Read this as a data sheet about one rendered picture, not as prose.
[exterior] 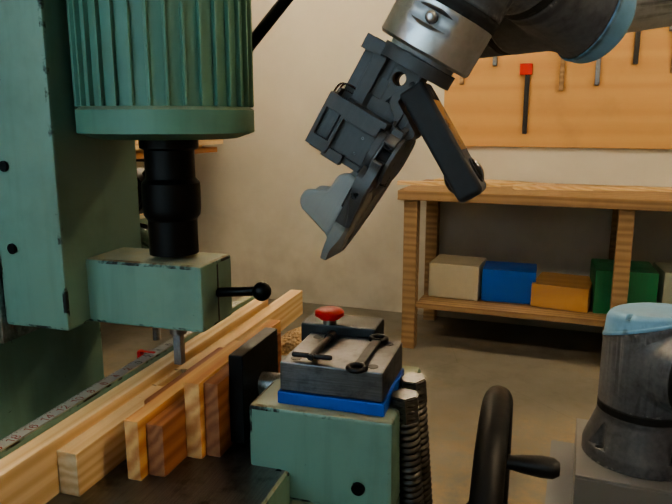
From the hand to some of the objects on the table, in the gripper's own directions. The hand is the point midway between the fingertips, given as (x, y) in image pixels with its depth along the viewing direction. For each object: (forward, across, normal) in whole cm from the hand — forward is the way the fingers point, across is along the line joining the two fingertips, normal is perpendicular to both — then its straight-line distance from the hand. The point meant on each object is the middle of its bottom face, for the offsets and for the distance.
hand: (336, 252), depth 66 cm
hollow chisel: (+20, +1, -9) cm, 22 cm away
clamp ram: (+18, +4, +5) cm, 19 cm away
